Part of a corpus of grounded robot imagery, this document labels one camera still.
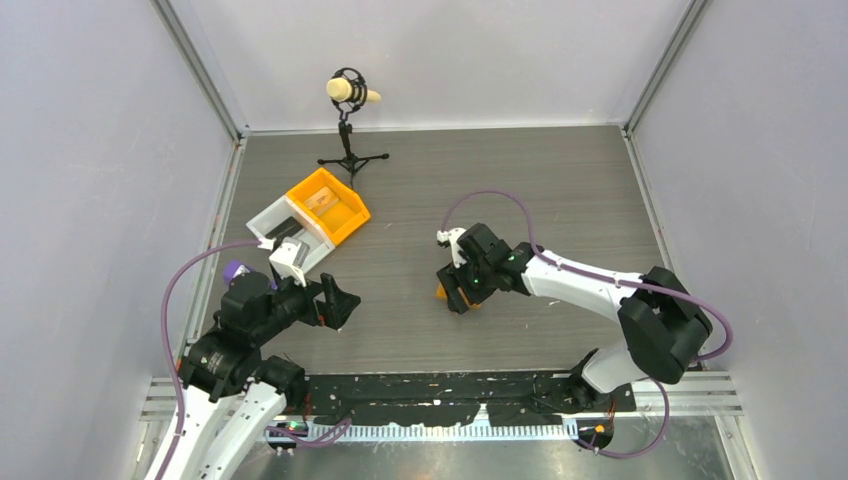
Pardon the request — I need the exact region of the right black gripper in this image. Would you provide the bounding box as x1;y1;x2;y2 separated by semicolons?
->
437;255;498;315

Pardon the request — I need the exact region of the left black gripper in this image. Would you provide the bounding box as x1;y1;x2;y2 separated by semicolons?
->
253;266;360;343

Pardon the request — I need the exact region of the orange leather card holder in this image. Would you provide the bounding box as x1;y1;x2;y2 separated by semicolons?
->
435;285;481;309

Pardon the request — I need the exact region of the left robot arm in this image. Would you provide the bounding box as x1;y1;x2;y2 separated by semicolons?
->
146;271;361;479

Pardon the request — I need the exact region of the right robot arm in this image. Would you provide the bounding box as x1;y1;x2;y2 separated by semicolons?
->
436;223;713;413

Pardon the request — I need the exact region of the black card in white bin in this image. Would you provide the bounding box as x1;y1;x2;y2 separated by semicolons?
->
266;216;303;241

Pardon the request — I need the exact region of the card in orange bin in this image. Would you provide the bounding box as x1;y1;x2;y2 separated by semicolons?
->
304;186;339;216

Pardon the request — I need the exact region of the white plastic bin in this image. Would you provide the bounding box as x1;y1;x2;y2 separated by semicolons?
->
246;195;335;280

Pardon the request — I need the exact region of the orange plastic bin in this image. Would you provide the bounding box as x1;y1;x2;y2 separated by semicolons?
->
286;167;371;246

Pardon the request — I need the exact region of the purple plastic bin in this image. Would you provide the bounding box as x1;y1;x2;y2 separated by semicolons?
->
222;261;276;294

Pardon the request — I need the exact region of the beige microphone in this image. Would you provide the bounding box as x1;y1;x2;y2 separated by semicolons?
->
326;77;382;104

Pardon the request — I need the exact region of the black microphone tripod stand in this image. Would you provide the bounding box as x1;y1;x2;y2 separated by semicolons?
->
317;67;390;189

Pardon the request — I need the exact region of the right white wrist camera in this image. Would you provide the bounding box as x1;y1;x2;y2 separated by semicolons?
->
436;227;467;268

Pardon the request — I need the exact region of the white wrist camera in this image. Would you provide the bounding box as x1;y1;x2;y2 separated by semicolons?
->
436;227;467;268
259;236;310;287

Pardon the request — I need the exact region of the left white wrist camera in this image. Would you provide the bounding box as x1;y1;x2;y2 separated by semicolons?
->
259;236;310;287

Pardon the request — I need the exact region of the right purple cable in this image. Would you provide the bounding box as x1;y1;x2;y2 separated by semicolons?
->
439;190;735;460

